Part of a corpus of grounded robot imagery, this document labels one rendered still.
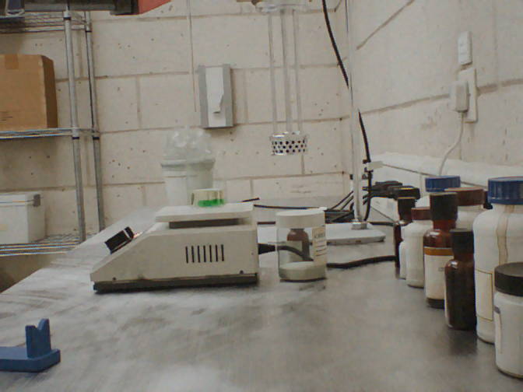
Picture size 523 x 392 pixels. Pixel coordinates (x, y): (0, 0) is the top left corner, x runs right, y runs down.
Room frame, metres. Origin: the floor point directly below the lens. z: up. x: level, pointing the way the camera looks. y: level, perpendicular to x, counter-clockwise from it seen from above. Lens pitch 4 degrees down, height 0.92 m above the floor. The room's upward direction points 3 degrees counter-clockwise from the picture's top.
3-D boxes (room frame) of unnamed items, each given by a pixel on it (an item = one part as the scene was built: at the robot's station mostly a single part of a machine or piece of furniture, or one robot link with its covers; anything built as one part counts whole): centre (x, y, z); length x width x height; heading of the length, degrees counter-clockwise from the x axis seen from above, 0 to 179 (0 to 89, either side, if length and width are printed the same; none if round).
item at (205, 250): (1.00, 0.10, 0.79); 0.22 x 0.13 x 0.08; 90
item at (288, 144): (1.34, -0.05, 1.02); 0.07 x 0.07 x 0.25
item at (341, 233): (1.34, -0.04, 0.76); 0.30 x 0.20 x 0.01; 90
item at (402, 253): (0.92, -0.17, 0.78); 0.02 x 0.02 x 0.06
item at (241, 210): (1.00, 0.07, 0.83); 0.12 x 0.12 x 0.01; 0
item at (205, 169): (0.99, 0.07, 0.87); 0.06 x 0.05 x 0.08; 39
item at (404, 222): (0.99, -0.18, 0.79); 0.04 x 0.04 x 0.09
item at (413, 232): (0.88, -0.18, 0.79); 0.05 x 0.05 x 0.09
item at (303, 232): (0.97, -0.05, 0.79); 0.06 x 0.06 x 0.08
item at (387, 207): (1.66, -0.27, 0.77); 0.40 x 0.06 x 0.04; 0
